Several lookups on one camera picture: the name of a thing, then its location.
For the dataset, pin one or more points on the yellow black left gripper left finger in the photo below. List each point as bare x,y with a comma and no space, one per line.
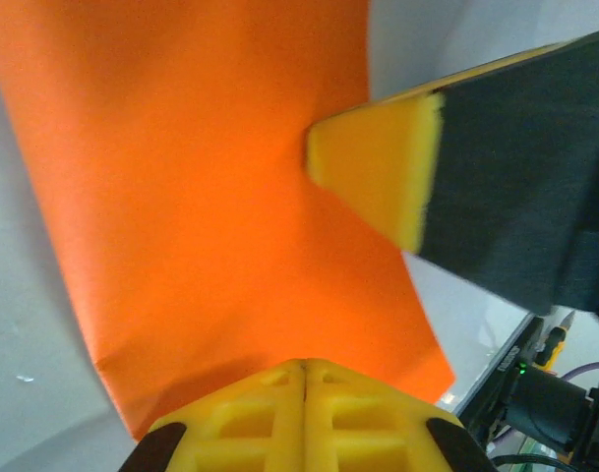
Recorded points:
250,423

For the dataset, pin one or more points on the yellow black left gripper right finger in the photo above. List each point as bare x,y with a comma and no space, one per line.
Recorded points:
368,423

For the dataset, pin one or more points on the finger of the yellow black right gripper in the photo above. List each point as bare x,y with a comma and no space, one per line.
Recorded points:
476,172

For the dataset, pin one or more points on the orange square paper sheet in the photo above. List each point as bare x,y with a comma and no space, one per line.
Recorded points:
205,196

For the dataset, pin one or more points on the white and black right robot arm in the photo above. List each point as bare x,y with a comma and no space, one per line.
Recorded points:
545,403

